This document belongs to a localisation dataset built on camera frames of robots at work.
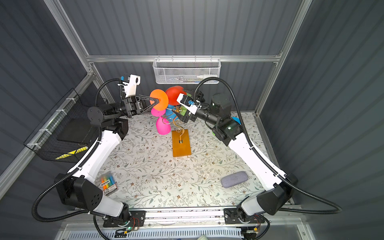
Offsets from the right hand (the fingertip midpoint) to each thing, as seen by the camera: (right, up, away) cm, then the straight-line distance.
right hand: (181, 99), depth 60 cm
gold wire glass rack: (-5, -21, +41) cm, 46 cm away
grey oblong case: (+27, -41, +23) cm, 55 cm away
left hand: (-7, -4, -10) cm, 12 cm away
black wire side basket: (-55, -15, +9) cm, 58 cm away
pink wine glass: (-12, -12, +22) cm, 27 cm away
